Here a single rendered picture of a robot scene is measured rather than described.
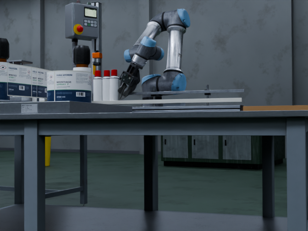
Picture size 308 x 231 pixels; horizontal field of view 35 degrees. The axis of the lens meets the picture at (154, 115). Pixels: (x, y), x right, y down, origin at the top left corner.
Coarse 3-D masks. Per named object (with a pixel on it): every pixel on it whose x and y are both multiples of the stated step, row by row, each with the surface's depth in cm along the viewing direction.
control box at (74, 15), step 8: (72, 8) 277; (80, 8) 279; (96, 8) 285; (72, 16) 277; (80, 16) 279; (72, 24) 277; (80, 24) 279; (72, 32) 277; (80, 32) 279; (88, 32) 282; (96, 32) 285; (88, 40) 292
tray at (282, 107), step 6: (246, 108) 233; (252, 108) 232; (258, 108) 231; (264, 108) 230; (270, 108) 230; (276, 108) 229; (282, 108) 228; (288, 108) 227; (294, 108) 226; (300, 108) 225; (306, 108) 224
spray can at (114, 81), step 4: (112, 72) 267; (116, 72) 267; (112, 76) 267; (116, 76) 267; (112, 80) 266; (116, 80) 266; (112, 84) 266; (116, 84) 266; (112, 88) 266; (116, 88) 266; (112, 92) 266; (116, 92) 266; (112, 96) 266; (116, 96) 266; (112, 100) 266; (116, 104) 266
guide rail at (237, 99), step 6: (96, 102) 267; (102, 102) 266; (108, 102) 265; (114, 102) 264; (120, 102) 263; (126, 102) 262; (132, 102) 261; (138, 102) 260; (144, 102) 258; (150, 102) 257; (156, 102) 256; (162, 102) 255; (168, 102) 254; (174, 102) 253; (180, 102) 252; (186, 102) 251; (192, 102) 250; (198, 102) 249; (204, 102) 248; (210, 102) 248
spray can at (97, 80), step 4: (96, 72) 271; (100, 72) 272; (96, 76) 271; (100, 76) 272; (96, 80) 270; (100, 80) 270; (96, 84) 270; (100, 84) 270; (96, 88) 270; (100, 88) 270; (96, 92) 270; (100, 92) 270; (96, 96) 270; (100, 96) 270; (96, 100) 270; (100, 100) 270
